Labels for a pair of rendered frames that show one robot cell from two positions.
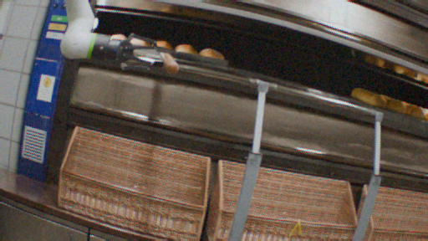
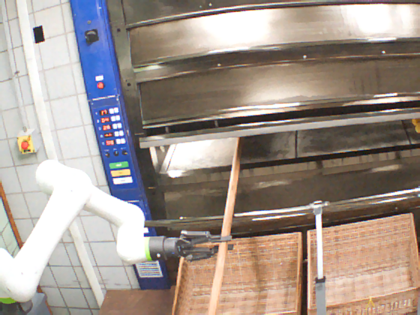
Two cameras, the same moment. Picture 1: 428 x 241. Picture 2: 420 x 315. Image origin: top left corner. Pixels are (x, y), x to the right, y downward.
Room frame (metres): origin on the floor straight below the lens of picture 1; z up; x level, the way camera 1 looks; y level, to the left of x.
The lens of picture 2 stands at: (1.49, -0.35, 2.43)
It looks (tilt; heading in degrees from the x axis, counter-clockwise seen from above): 24 degrees down; 15
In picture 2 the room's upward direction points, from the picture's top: 11 degrees counter-clockwise
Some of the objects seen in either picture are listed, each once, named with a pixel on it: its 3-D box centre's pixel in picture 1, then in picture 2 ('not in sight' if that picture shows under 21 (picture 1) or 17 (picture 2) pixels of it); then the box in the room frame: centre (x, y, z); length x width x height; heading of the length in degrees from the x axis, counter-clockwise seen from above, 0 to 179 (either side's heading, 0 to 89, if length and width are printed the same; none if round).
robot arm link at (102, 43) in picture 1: (101, 47); (160, 247); (3.43, 0.42, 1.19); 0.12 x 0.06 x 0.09; 5
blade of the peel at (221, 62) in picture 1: (161, 50); not in sight; (4.61, 0.28, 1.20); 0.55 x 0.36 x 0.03; 95
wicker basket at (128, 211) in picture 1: (129, 184); (240, 289); (3.78, 0.25, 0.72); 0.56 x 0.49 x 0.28; 92
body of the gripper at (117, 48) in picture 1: (120, 50); (179, 247); (3.43, 0.35, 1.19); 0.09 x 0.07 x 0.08; 95
